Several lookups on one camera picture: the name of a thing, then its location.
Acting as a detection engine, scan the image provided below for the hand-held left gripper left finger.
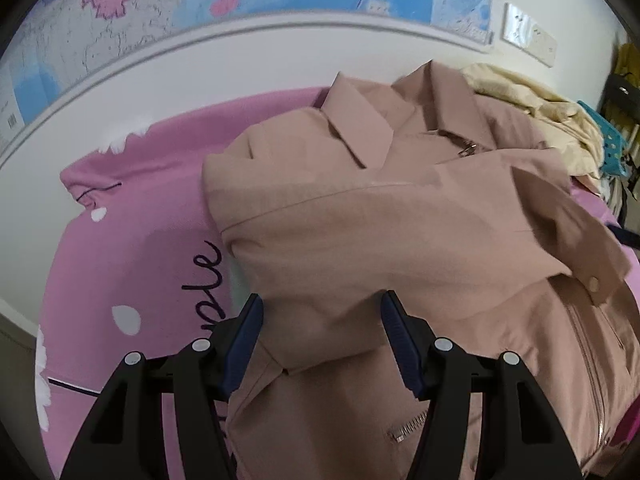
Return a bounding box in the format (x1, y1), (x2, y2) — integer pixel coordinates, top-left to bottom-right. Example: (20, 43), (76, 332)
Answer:
(60, 294), (265, 480)

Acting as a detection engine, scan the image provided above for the yellow hanging bag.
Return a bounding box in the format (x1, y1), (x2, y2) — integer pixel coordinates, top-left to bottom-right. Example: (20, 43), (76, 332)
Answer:
(614, 42), (640, 81)

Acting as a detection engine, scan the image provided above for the teal plastic basket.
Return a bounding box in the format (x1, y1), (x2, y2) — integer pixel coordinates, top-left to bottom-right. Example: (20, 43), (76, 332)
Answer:
(577, 100), (632, 178)

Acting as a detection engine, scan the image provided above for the cream jacket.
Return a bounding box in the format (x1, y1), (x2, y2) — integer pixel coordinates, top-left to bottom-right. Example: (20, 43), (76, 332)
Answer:
(460, 62), (603, 193)

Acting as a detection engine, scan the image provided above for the black handbag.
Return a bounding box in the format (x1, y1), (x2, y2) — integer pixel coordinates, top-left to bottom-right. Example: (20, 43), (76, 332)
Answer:
(602, 74), (640, 126)

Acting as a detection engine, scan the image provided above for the white wall socket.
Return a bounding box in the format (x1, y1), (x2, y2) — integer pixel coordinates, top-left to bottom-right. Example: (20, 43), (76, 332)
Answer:
(502, 2), (532, 43)
(525, 20), (547, 56)

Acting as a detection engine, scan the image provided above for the pink jacket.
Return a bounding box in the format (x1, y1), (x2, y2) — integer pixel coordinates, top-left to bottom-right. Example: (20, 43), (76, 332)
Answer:
(201, 60), (640, 480)

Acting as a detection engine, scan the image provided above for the pink flowered bed sheet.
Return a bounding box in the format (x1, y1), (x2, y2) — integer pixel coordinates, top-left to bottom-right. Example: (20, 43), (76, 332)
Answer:
(37, 87), (640, 480)

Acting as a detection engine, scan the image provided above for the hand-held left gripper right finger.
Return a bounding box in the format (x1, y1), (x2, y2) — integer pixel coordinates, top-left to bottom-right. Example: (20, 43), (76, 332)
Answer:
(380, 290), (586, 480)

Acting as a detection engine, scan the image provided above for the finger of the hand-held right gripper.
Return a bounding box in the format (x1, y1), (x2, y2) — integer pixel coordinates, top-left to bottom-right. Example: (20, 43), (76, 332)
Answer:
(609, 225), (640, 249)

